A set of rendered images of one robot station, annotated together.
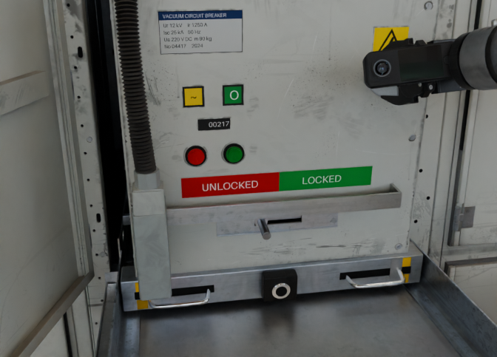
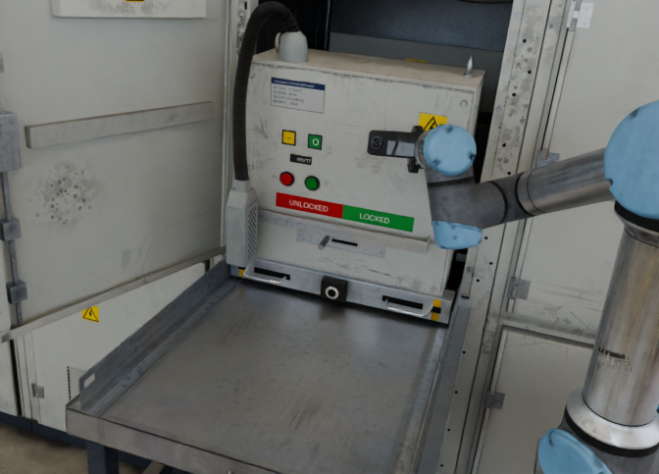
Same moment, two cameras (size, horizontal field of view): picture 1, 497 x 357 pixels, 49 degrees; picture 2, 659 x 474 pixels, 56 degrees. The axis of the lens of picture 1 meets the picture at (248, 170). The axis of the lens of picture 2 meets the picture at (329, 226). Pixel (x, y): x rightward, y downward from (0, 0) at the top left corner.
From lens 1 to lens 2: 69 cm
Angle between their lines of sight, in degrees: 23
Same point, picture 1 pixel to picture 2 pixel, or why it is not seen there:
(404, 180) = not seen: hidden behind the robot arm
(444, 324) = (434, 352)
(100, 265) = not seen: hidden behind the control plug
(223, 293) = (296, 284)
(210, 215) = (285, 221)
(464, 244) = (517, 312)
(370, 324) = (381, 335)
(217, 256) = (296, 254)
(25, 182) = (185, 171)
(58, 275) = (201, 239)
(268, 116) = (337, 162)
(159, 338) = (240, 295)
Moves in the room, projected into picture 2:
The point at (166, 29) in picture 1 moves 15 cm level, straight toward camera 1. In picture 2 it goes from (275, 89) to (244, 100)
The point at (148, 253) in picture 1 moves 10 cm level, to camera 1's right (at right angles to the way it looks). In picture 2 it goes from (232, 232) to (272, 243)
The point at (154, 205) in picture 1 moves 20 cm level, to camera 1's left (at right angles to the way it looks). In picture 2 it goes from (239, 202) to (166, 183)
